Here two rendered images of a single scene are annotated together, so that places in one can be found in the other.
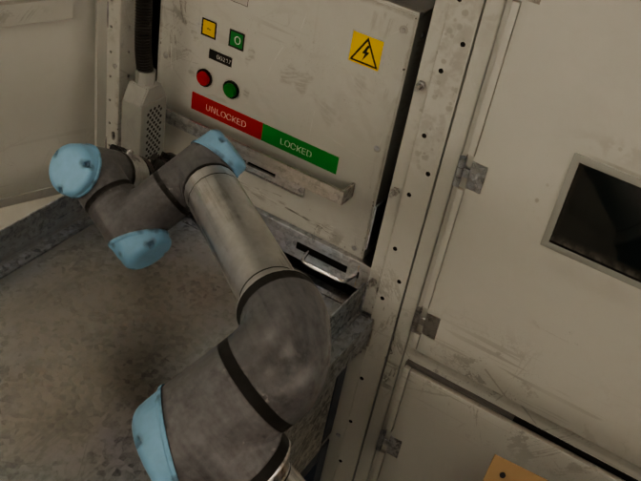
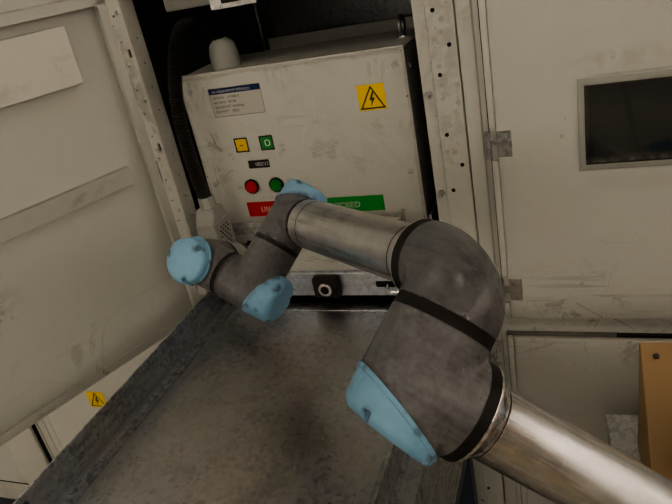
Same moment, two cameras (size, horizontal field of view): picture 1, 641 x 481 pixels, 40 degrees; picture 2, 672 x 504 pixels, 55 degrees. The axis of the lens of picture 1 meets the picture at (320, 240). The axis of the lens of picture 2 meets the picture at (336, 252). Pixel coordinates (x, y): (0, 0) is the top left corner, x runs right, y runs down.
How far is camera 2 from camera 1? 33 cm
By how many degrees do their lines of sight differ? 11
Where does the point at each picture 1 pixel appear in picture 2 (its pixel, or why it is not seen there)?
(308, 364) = (486, 273)
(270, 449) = (487, 370)
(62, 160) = (176, 255)
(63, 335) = (227, 423)
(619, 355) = not seen: outside the picture
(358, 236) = not seen: hidden behind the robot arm
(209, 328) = (342, 369)
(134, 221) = (256, 277)
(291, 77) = (320, 150)
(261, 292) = (409, 242)
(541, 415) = (640, 318)
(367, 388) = not seen: hidden behind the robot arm
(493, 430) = (605, 353)
